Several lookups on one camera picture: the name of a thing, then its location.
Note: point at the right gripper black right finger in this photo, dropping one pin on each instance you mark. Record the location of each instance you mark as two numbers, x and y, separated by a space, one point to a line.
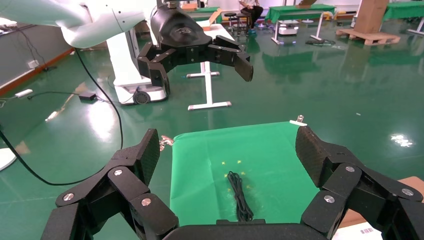
351 182

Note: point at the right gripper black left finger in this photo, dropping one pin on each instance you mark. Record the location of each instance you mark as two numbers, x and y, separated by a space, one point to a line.
132 185

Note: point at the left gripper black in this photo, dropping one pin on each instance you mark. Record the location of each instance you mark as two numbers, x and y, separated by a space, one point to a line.
179 30

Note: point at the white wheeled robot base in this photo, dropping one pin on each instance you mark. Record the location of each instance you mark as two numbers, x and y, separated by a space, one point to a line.
122 66

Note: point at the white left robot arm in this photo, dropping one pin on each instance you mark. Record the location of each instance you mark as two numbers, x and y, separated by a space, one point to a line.
99 20

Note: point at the brown cardboard mailer box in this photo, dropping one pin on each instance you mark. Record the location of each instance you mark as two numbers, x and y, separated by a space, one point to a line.
414 184

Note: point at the white table stand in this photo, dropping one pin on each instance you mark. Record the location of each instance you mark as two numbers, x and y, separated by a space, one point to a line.
207 86

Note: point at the white printed instruction sheet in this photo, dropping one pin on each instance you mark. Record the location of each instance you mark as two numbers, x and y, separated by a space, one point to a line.
351 233

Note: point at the green cloth covered table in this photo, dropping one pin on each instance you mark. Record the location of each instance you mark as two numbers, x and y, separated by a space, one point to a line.
404 10
208 10
298 10

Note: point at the metal binder clip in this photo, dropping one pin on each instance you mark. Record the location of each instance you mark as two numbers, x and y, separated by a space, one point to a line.
298 122
164 142

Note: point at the black round stool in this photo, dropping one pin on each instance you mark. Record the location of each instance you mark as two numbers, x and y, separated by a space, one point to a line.
242 15
230 14

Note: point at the green tablecloth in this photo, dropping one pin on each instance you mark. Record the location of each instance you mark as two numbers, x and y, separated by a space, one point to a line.
198 172

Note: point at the seated person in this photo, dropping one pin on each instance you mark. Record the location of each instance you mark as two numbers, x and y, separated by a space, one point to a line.
253 11

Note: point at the black power adapter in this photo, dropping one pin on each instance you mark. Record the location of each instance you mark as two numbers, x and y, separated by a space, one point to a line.
87 96

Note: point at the white mobile floor robot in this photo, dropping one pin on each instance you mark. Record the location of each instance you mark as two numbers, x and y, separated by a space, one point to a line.
288 28

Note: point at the brown cardboard piece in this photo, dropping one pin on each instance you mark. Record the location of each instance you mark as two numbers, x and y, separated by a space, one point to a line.
304 3

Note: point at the white round floor disc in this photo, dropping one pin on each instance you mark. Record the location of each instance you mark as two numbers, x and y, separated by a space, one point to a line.
6 159

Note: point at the white power strip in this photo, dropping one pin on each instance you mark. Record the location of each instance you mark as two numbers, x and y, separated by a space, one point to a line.
24 93

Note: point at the wooden pallet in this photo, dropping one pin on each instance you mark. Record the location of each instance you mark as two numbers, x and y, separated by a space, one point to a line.
367 35

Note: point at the tall brown cardboard carton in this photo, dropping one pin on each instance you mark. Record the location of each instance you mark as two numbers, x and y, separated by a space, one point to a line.
371 15

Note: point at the white wall socket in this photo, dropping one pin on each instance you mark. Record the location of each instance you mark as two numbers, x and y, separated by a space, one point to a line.
33 64

